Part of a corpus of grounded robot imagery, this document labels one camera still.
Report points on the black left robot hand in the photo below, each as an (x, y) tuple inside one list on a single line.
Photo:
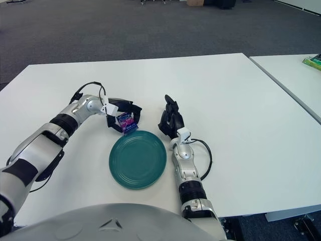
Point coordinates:
[(123, 103)]

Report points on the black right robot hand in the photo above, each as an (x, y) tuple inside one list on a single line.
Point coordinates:
[(174, 121)]

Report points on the blue purple gum pack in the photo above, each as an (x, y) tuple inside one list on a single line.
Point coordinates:
[(126, 123)]

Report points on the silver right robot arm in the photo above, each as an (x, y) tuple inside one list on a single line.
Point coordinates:
[(186, 163)]

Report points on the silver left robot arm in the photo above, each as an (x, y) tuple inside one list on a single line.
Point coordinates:
[(62, 120)]

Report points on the teal green round plate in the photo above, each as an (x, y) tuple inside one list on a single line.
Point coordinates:
[(138, 160)]

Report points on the wheeled chair base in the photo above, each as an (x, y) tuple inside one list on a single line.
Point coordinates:
[(143, 1)]

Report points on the brown cardboard box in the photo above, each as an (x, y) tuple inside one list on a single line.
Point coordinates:
[(195, 2)]

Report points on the black bulky floor object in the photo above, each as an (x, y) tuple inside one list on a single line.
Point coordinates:
[(220, 3)]

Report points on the grey robot torso shell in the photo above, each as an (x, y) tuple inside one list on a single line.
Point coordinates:
[(75, 226)]

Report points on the green cardboard box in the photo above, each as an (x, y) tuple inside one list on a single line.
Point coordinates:
[(313, 62)]

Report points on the black metal caster foot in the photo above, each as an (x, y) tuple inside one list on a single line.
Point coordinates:
[(306, 225)]

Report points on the black metal stand frame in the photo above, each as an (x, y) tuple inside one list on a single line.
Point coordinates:
[(232, 229)]

